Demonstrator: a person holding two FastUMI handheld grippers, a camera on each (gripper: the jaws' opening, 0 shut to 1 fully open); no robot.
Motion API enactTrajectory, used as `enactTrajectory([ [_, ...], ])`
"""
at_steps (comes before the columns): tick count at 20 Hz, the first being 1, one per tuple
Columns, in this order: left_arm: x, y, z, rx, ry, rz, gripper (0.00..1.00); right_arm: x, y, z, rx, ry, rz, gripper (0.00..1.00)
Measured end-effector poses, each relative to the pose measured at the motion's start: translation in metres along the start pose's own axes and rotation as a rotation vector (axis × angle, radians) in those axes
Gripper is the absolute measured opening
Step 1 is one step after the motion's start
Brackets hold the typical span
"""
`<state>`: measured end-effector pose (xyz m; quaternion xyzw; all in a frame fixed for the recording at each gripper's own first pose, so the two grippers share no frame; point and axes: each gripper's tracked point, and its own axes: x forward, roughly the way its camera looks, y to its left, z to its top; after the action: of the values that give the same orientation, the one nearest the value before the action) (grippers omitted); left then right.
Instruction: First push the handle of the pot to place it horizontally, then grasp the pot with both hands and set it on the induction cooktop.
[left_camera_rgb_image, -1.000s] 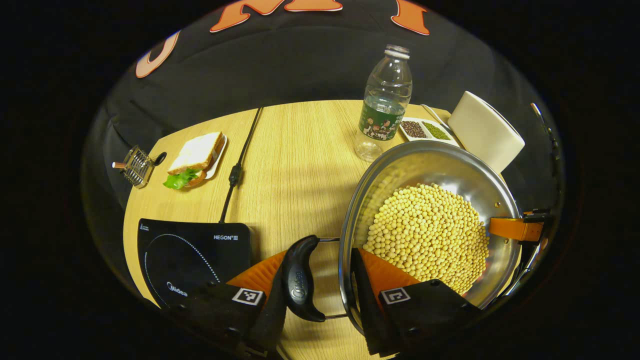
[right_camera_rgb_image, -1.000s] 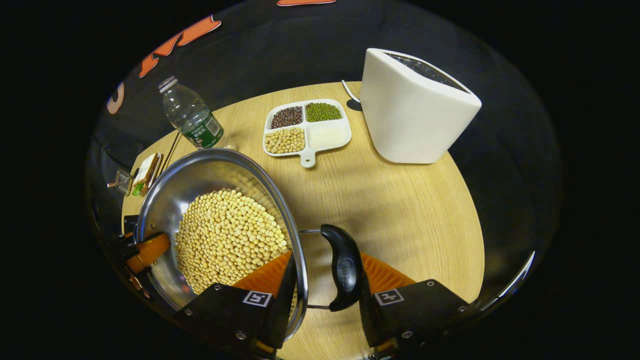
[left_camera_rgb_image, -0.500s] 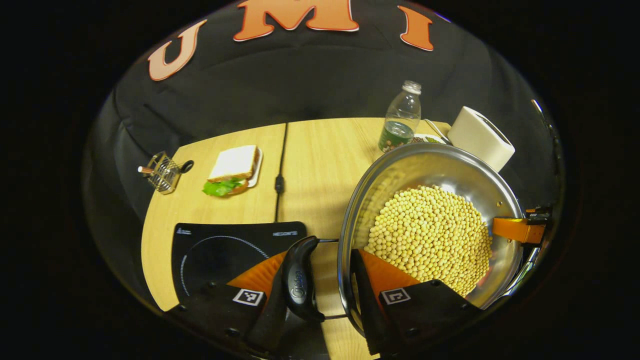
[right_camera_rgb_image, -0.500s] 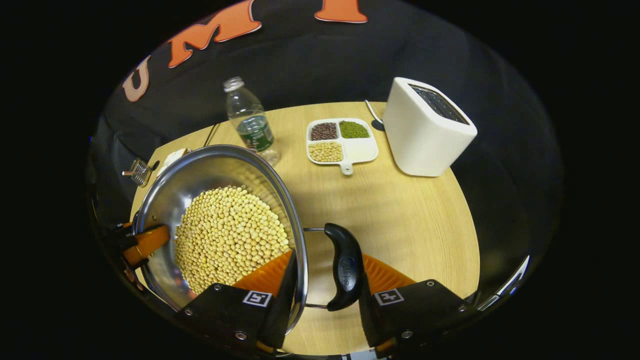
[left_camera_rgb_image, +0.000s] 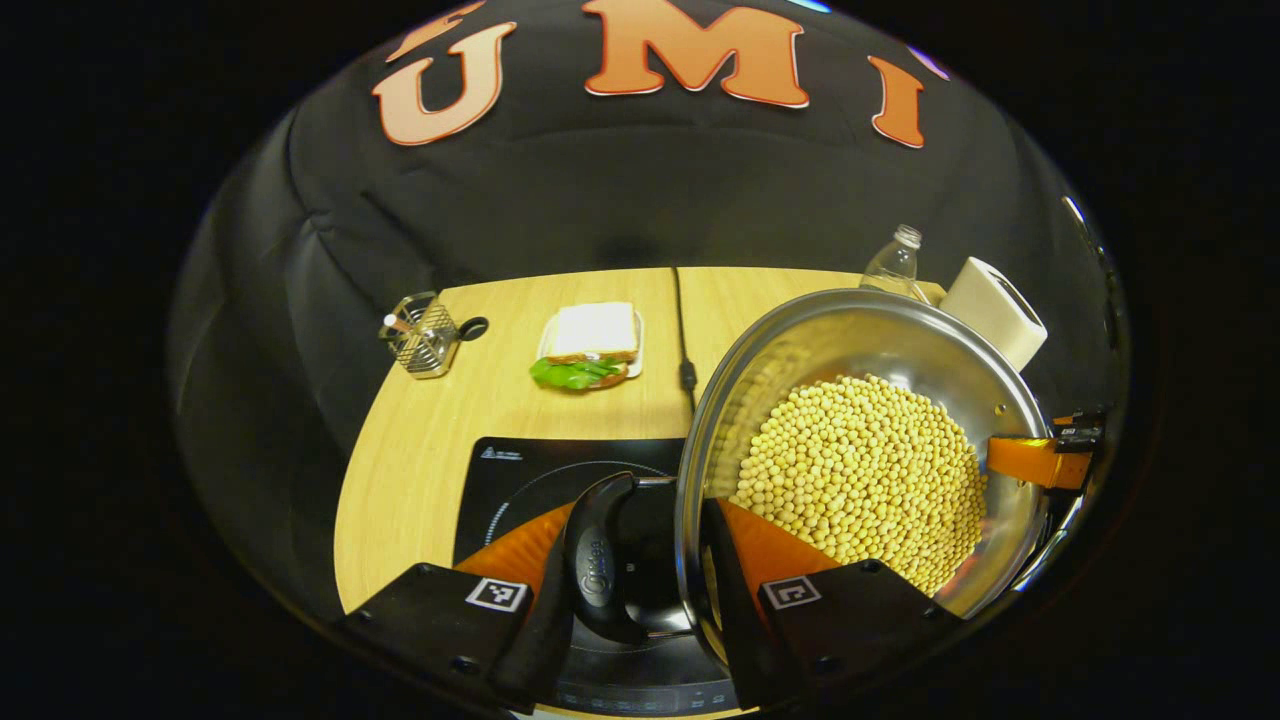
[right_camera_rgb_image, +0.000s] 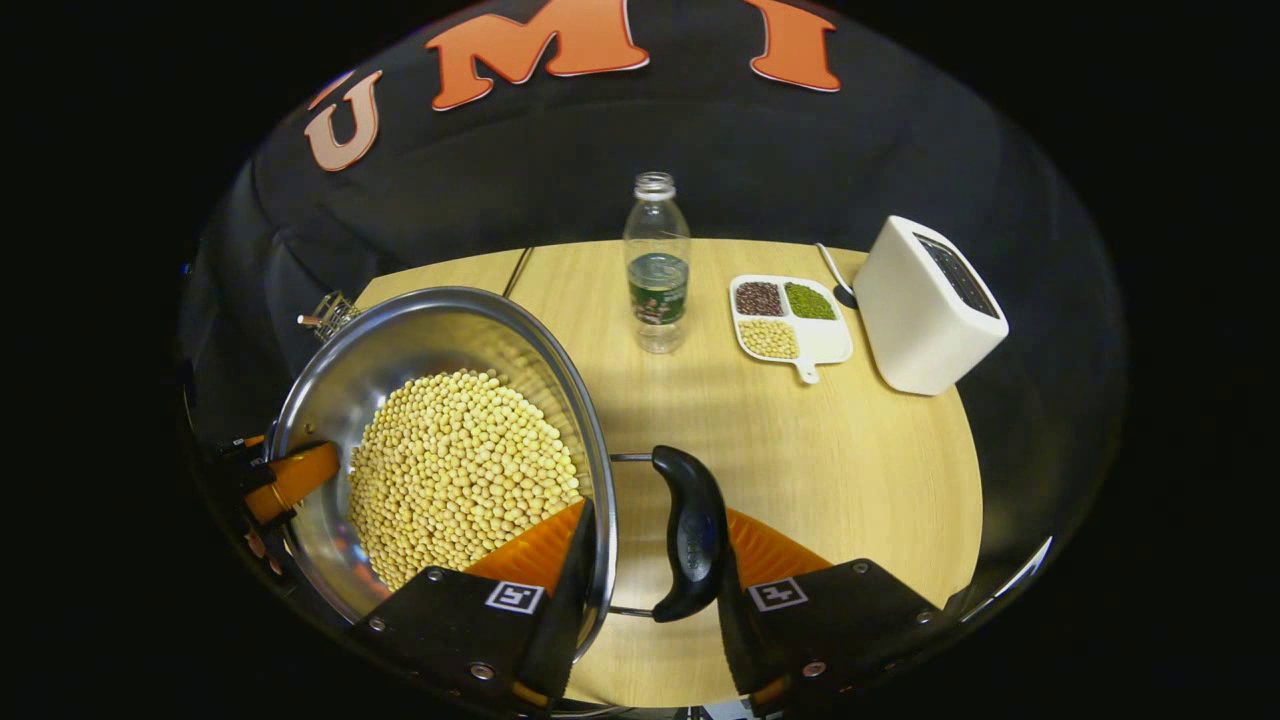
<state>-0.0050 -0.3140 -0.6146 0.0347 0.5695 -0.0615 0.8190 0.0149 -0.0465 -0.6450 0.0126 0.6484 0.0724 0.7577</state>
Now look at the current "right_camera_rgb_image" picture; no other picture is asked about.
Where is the white divided bean dish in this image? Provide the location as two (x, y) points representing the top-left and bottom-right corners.
(729, 274), (855, 386)

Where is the black backdrop cloth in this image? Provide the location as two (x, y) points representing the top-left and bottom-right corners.
(180, 0), (1129, 611)

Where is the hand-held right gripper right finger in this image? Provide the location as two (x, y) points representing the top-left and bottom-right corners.
(715, 508), (946, 716)

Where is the clear plastic bottle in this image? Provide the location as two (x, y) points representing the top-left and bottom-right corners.
(622, 172), (692, 355)

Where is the white toaster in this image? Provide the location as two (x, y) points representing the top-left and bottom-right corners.
(852, 215), (1010, 397)

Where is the steel pot with black handle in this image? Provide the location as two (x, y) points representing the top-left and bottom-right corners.
(265, 286), (731, 663)

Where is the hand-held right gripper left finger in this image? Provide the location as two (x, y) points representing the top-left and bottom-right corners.
(350, 498), (598, 713)

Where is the pile of soybeans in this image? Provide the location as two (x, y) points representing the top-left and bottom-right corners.
(347, 368), (586, 593)

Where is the white toaster cable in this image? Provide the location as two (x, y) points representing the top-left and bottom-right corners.
(815, 242), (859, 309)

